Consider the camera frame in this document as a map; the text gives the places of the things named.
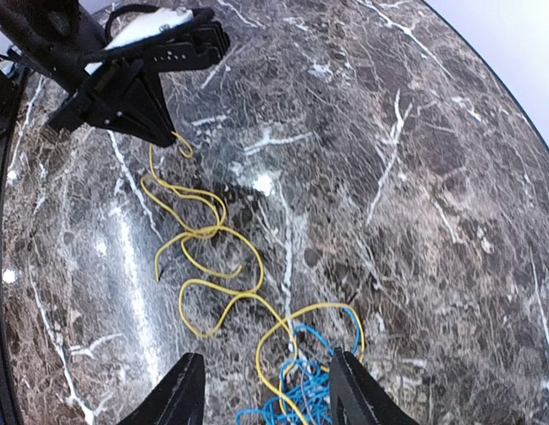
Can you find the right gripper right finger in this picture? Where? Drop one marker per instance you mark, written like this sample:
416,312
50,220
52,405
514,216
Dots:
357,398

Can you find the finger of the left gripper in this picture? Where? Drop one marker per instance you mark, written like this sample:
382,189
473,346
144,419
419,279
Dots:
134,124
150,101

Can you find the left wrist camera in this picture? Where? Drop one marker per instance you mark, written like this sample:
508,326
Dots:
168,40

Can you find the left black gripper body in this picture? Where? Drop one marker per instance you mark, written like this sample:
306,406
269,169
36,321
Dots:
108,88

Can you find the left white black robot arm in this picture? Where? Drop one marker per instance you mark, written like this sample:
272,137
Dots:
60,40

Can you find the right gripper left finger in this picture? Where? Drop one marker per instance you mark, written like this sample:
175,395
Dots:
178,399

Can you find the black front rail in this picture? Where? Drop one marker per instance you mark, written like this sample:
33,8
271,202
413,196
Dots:
16,81

